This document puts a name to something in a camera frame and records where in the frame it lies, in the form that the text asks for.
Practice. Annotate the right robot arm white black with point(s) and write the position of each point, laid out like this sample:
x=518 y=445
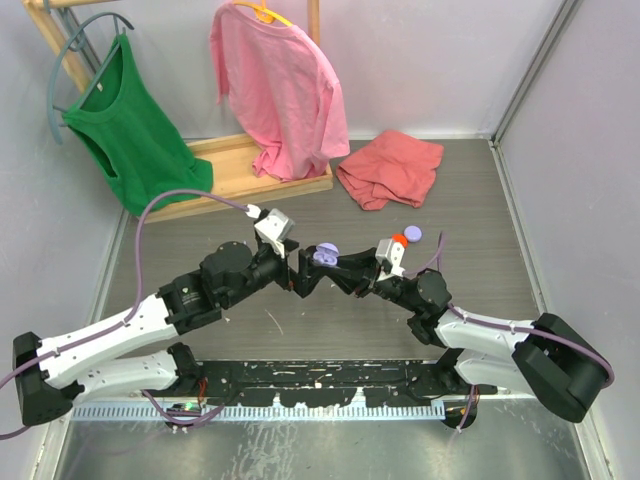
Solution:
x=545 y=357

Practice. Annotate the green tank top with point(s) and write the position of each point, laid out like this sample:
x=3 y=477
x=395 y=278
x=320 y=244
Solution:
x=138 y=149

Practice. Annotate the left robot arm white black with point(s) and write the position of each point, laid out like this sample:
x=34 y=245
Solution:
x=54 y=373

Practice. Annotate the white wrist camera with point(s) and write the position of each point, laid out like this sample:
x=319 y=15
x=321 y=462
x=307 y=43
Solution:
x=389 y=254
x=273 y=227

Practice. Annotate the lilac round charging case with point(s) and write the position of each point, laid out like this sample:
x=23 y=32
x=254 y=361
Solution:
x=326 y=254

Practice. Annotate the coral folded cloth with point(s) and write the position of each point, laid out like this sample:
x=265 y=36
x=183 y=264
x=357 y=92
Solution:
x=393 y=167

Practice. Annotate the orange round charging case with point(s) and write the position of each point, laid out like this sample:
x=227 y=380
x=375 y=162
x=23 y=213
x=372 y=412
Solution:
x=400 y=238

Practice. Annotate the white slotted cable duct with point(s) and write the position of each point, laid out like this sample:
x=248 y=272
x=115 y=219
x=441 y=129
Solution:
x=358 y=411

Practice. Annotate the aluminium corner post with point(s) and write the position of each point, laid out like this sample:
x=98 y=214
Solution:
x=560 y=22

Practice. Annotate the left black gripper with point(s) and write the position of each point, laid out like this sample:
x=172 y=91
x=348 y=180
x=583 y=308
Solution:
x=304 y=280

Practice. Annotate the lilac earbud charging case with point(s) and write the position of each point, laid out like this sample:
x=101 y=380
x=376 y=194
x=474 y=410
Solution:
x=413 y=233

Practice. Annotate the pink t-shirt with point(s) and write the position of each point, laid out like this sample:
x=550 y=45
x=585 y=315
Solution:
x=283 y=92

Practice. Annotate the yellow hanger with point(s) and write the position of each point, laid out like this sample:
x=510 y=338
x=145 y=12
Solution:
x=263 y=13

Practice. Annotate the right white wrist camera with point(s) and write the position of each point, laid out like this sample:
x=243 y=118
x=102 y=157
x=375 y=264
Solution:
x=389 y=254

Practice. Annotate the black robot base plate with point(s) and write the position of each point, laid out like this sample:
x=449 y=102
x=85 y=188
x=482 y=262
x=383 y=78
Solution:
x=394 y=383

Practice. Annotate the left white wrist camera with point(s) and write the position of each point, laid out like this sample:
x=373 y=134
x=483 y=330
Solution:
x=273 y=227

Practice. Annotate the wooden clothes rack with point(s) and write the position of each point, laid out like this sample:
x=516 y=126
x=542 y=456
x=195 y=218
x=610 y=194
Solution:
x=231 y=157

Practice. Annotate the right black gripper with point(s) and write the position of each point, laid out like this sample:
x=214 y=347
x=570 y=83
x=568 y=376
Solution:
x=351 y=282

